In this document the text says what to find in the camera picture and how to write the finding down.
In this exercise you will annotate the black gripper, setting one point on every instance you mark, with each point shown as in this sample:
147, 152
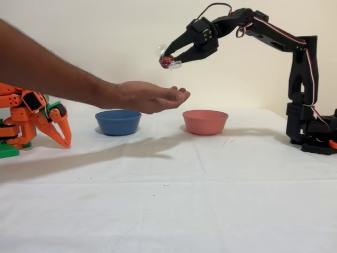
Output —
198, 50

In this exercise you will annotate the person's bare hand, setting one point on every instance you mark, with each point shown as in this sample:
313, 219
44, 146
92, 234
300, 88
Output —
147, 97

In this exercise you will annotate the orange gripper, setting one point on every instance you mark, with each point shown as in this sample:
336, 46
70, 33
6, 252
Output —
56, 115

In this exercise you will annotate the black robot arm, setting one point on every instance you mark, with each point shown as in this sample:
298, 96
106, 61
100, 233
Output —
302, 66

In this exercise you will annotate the blue bowl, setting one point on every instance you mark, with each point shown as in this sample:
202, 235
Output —
118, 124

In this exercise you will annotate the orange arm base clamp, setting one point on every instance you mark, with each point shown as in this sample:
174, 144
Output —
333, 143

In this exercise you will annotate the person's bare forearm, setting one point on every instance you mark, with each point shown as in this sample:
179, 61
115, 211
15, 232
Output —
52, 71

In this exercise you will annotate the pink bowl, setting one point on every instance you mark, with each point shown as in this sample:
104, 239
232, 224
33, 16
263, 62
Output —
205, 124

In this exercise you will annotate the red candy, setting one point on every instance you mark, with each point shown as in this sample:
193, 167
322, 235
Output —
166, 62

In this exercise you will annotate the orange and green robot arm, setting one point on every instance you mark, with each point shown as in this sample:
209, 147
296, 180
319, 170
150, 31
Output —
21, 116

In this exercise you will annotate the white tablecloth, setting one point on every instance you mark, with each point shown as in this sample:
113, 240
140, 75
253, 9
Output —
168, 210

